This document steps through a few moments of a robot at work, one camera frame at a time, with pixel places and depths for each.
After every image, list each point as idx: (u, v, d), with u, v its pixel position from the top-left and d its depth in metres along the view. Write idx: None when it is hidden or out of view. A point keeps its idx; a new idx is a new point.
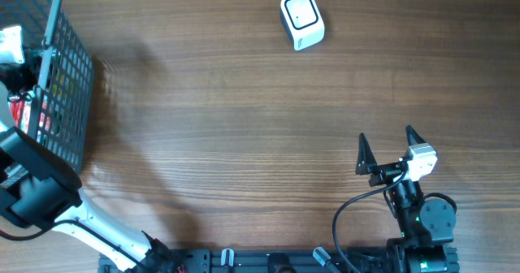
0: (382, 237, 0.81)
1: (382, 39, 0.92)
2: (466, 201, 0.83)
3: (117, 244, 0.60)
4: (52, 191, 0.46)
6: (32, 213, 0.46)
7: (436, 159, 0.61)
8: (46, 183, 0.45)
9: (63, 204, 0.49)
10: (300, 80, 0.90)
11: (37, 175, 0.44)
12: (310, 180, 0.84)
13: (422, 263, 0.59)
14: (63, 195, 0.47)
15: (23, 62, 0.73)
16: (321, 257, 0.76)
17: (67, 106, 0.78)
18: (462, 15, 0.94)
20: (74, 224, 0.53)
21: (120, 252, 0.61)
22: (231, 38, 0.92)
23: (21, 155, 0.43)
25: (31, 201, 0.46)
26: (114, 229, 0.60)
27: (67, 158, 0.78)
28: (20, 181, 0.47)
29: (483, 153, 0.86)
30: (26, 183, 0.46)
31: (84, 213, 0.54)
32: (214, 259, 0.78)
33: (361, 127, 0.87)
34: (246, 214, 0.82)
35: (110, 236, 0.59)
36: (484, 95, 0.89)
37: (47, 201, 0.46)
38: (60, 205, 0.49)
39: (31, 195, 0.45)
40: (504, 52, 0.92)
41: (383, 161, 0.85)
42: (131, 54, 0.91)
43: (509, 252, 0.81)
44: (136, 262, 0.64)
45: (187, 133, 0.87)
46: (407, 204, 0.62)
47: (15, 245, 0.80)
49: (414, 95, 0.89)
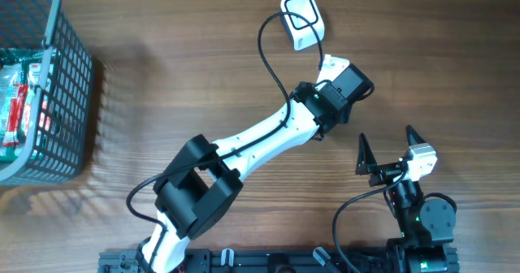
0: (382, 237, 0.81)
1: (382, 39, 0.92)
2: (466, 201, 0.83)
3: (155, 252, 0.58)
4: (210, 208, 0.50)
6: (210, 196, 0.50)
7: (435, 159, 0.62)
8: (214, 202, 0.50)
9: (192, 223, 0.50)
10: (300, 79, 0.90)
11: (215, 202, 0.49)
12: (310, 180, 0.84)
13: (422, 263, 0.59)
14: (202, 219, 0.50)
15: (300, 45, 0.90)
16: (321, 257, 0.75)
17: (67, 106, 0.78)
18: (462, 15, 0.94)
20: (188, 233, 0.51)
21: (154, 256, 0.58)
22: (231, 39, 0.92)
23: (218, 199, 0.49)
25: (212, 191, 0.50)
26: (162, 244, 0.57)
27: (68, 158, 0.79)
28: (214, 185, 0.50)
29: (483, 153, 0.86)
30: (218, 188, 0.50)
31: (201, 231, 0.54)
32: (214, 259, 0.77)
33: (361, 127, 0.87)
34: (246, 214, 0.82)
35: (161, 243, 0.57)
36: (485, 95, 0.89)
37: (209, 202, 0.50)
38: (193, 223, 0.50)
39: (212, 190, 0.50)
40: (504, 52, 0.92)
41: (383, 161, 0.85)
42: (131, 54, 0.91)
43: (509, 253, 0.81)
44: (154, 266, 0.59)
45: (187, 133, 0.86)
46: (407, 204, 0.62)
47: (15, 245, 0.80)
49: (414, 95, 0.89)
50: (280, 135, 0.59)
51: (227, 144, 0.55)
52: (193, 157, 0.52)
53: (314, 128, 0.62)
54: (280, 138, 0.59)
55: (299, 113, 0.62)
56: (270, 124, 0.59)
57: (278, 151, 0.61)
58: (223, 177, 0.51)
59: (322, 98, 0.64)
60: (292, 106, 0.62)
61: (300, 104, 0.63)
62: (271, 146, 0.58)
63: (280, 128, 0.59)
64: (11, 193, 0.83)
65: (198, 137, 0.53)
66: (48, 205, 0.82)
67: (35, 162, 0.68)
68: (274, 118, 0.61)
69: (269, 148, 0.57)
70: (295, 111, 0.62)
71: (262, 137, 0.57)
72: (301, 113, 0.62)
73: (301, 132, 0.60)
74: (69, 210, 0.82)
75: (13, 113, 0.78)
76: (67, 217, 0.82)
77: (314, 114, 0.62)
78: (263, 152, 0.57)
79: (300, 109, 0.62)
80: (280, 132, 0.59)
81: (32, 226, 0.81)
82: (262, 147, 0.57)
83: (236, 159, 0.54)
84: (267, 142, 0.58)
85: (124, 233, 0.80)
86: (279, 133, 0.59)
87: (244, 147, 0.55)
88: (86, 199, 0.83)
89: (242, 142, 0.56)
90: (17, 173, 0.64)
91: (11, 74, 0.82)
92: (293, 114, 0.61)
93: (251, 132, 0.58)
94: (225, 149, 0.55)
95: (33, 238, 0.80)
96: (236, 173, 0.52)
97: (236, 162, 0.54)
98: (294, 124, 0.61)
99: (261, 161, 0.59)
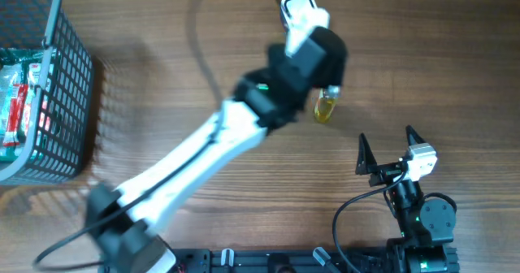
0: (382, 237, 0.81)
1: (382, 39, 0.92)
2: (466, 201, 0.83)
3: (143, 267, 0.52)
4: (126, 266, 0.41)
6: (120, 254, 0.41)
7: (435, 159, 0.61)
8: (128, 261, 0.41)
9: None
10: None
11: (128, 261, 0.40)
12: (310, 180, 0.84)
13: (422, 263, 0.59)
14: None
15: None
16: (321, 257, 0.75)
17: (67, 106, 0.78)
18: (462, 15, 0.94)
20: None
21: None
22: (231, 38, 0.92)
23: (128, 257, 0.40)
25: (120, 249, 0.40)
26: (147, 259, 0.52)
27: (68, 158, 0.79)
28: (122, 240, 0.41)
29: (483, 153, 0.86)
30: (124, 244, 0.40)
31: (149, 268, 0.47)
32: (214, 259, 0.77)
33: (361, 127, 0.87)
34: (246, 214, 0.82)
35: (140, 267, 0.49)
36: (485, 95, 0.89)
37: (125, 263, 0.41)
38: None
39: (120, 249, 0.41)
40: (504, 52, 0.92)
41: (383, 161, 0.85)
42: (131, 55, 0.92)
43: (510, 253, 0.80)
44: None
45: (187, 133, 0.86)
46: (407, 204, 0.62)
47: (15, 245, 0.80)
49: (414, 95, 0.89)
50: (205, 153, 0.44)
51: (136, 187, 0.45)
52: (94, 212, 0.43)
53: (255, 135, 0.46)
54: (205, 162, 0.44)
55: (234, 119, 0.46)
56: (192, 146, 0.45)
57: (210, 175, 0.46)
58: (130, 230, 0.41)
59: None
60: (223, 111, 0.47)
61: (235, 104, 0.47)
62: (192, 179, 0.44)
63: (205, 147, 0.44)
64: (11, 193, 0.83)
65: (97, 189, 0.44)
66: (49, 205, 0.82)
67: (35, 162, 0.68)
68: (201, 132, 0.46)
69: (189, 182, 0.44)
70: (227, 114, 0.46)
71: (176, 170, 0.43)
72: (233, 121, 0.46)
73: (238, 145, 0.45)
74: (69, 210, 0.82)
75: (13, 113, 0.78)
76: (67, 217, 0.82)
77: (253, 119, 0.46)
78: (184, 187, 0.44)
79: (233, 112, 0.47)
80: (205, 152, 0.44)
81: (32, 227, 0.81)
82: (179, 179, 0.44)
83: (148, 205, 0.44)
84: (186, 174, 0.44)
85: None
86: (204, 154, 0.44)
87: (153, 188, 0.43)
88: (86, 199, 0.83)
89: (155, 180, 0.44)
90: (17, 173, 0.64)
91: (11, 74, 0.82)
92: (227, 123, 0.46)
93: (165, 162, 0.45)
94: (133, 196, 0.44)
95: (33, 238, 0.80)
96: (143, 225, 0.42)
97: (145, 208, 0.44)
98: (226, 137, 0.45)
99: (188, 193, 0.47)
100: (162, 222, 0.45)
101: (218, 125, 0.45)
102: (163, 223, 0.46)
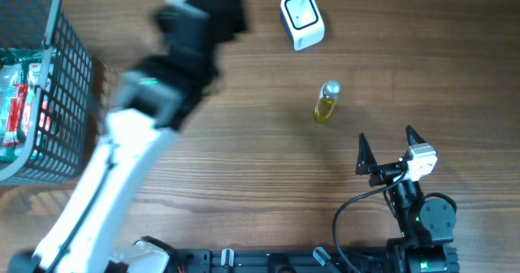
0: (382, 237, 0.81)
1: (382, 39, 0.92)
2: (466, 201, 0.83)
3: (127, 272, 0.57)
4: None
6: None
7: (435, 159, 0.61)
8: None
9: None
10: (300, 79, 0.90)
11: None
12: (310, 180, 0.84)
13: (422, 263, 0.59)
14: None
15: (300, 46, 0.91)
16: (321, 257, 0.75)
17: (67, 106, 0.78)
18: (462, 15, 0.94)
20: None
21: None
22: None
23: None
25: None
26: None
27: (67, 158, 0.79)
28: None
29: (484, 153, 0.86)
30: None
31: None
32: (214, 259, 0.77)
33: (361, 127, 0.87)
34: (246, 214, 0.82)
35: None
36: (485, 95, 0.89)
37: None
38: None
39: None
40: (504, 52, 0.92)
41: (383, 161, 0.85)
42: (131, 55, 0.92)
43: (510, 253, 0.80)
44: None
45: (187, 133, 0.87)
46: (407, 204, 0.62)
47: (15, 245, 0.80)
49: (414, 95, 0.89)
50: (109, 179, 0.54)
51: (50, 247, 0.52)
52: None
53: (158, 136, 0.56)
54: (109, 188, 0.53)
55: (125, 134, 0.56)
56: (90, 180, 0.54)
57: (127, 192, 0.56)
58: None
59: (160, 76, 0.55)
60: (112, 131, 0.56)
61: (118, 117, 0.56)
62: (101, 214, 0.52)
63: (108, 173, 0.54)
64: (11, 193, 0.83)
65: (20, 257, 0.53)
66: (48, 205, 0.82)
67: (35, 162, 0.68)
68: (98, 160, 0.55)
69: (101, 217, 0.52)
70: (114, 131, 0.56)
71: (84, 214, 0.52)
72: (123, 136, 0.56)
73: (140, 155, 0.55)
74: None
75: (13, 113, 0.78)
76: None
77: (151, 123, 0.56)
78: (98, 222, 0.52)
79: (119, 125, 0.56)
80: (110, 175, 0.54)
81: (33, 227, 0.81)
82: (93, 218, 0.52)
83: (71, 259, 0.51)
84: (95, 208, 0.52)
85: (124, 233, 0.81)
86: (109, 180, 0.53)
87: (68, 240, 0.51)
88: None
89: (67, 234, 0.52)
90: (16, 173, 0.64)
91: (11, 74, 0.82)
92: (119, 141, 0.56)
93: (71, 211, 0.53)
94: (49, 254, 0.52)
95: (33, 238, 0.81)
96: None
97: (67, 264, 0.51)
98: (123, 153, 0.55)
99: (111, 223, 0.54)
100: (98, 258, 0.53)
101: (112, 147, 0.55)
102: (98, 263, 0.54)
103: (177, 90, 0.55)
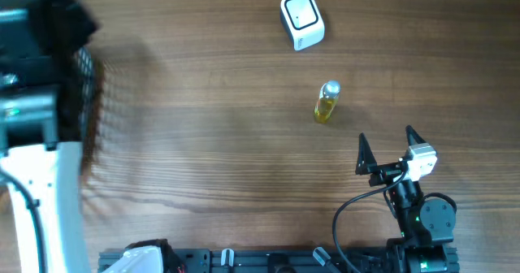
0: (382, 237, 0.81)
1: (382, 39, 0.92)
2: (466, 201, 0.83)
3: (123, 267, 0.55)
4: None
6: None
7: (435, 159, 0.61)
8: None
9: None
10: (301, 79, 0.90)
11: None
12: (310, 180, 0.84)
13: (422, 263, 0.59)
14: None
15: (300, 46, 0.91)
16: (321, 257, 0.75)
17: None
18: (462, 16, 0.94)
20: None
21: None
22: (231, 39, 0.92)
23: None
25: None
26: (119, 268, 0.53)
27: None
28: None
29: (483, 153, 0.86)
30: None
31: None
32: (214, 259, 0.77)
33: (361, 127, 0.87)
34: (246, 214, 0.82)
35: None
36: (484, 95, 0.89)
37: None
38: None
39: None
40: (504, 53, 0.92)
41: (383, 161, 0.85)
42: (131, 55, 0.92)
43: (509, 253, 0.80)
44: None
45: (187, 133, 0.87)
46: (407, 204, 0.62)
47: (15, 244, 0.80)
49: (414, 95, 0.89)
50: (39, 215, 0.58)
51: None
52: None
53: (56, 158, 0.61)
54: (39, 220, 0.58)
55: (27, 171, 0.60)
56: (23, 218, 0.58)
57: (65, 215, 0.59)
58: None
59: (33, 89, 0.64)
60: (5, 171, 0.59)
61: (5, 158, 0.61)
62: (54, 240, 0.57)
63: (32, 210, 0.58)
64: None
65: None
66: None
67: None
68: (19, 206, 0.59)
69: (49, 243, 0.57)
70: (17, 172, 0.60)
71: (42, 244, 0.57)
72: (28, 173, 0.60)
73: (54, 183, 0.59)
74: None
75: None
76: None
77: (44, 148, 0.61)
78: (53, 248, 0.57)
79: (19, 166, 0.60)
80: (40, 210, 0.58)
81: None
82: (47, 247, 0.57)
83: None
84: (46, 238, 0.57)
85: (124, 233, 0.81)
86: (36, 216, 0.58)
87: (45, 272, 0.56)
88: (86, 199, 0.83)
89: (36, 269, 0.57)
90: None
91: None
92: (27, 179, 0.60)
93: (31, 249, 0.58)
94: None
95: None
96: None
97: None
98: (42, 184, 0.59)
99: (74, 243, 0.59)
100: None
101: (23, 188, 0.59)
102: None
103: (47, 97, 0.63)
